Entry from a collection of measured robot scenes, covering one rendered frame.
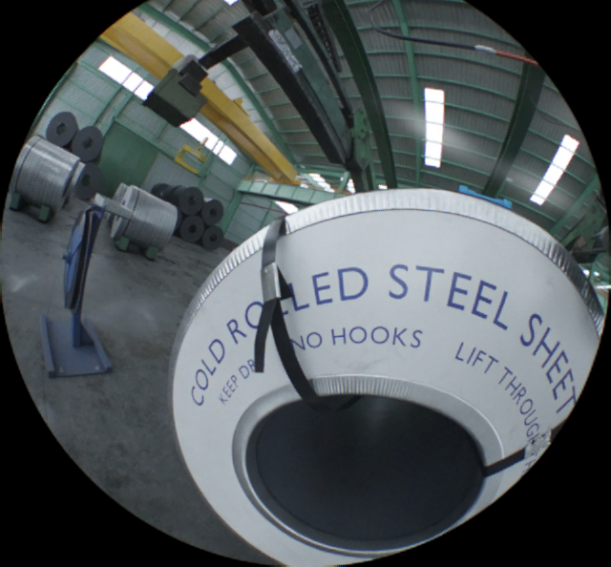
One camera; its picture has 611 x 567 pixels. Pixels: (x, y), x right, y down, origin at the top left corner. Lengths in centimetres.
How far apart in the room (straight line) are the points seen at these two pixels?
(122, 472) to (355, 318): 120
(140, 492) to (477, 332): 127
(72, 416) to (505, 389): 157
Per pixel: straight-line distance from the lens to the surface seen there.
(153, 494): 121
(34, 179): 480
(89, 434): 136
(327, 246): 36
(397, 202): 37
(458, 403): 37
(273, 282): 33
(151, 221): 482
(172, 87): 85
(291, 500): 73
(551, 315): 42
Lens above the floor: 114
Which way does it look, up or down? 3 degrees up
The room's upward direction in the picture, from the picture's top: 24 degrees clockwise
